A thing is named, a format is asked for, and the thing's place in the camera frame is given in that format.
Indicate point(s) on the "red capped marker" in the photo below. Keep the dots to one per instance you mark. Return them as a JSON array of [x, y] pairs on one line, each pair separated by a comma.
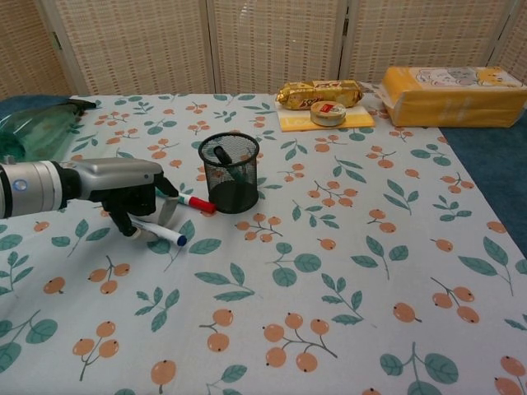
[[199, 203]]

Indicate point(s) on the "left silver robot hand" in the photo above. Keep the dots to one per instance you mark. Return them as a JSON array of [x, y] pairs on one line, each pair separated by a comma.
[[119, 177]]

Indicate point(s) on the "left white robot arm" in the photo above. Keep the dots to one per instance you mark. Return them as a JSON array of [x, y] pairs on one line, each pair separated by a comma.
[[29, 187]]

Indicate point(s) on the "gold biscuit packet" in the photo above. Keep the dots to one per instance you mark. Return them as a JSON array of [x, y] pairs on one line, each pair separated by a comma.
[[321, 94]]

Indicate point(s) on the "floral printed tablecloth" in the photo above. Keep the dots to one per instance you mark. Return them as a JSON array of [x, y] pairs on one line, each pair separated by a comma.
[[329, 255]]

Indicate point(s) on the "black marker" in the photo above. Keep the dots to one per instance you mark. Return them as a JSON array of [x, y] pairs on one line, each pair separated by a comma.
[[224, 158]]

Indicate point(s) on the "woven bamboo folding screen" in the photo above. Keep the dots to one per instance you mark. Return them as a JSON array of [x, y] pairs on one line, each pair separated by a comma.
[[144, 45]]

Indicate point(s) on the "black screen hinge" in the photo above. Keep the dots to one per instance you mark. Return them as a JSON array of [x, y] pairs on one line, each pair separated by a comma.
[[57, 41], [346, 26]]

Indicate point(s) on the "round tin with red label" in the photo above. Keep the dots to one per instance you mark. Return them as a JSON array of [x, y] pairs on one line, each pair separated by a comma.
[[327, 114]]

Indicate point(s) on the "black mesh pen holder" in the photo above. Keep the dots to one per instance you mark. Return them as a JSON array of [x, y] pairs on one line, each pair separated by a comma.
[[232, 193]]

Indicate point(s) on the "yellow cat tissue pack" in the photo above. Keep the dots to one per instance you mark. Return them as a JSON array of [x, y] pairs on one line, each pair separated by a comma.
[[453, 98]]

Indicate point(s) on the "blue capped marker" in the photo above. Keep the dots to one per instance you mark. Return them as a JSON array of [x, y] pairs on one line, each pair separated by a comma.
[[169, 235]]

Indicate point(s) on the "green plastic spray bottle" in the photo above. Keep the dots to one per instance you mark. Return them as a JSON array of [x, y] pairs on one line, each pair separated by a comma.
[[37, 131]]

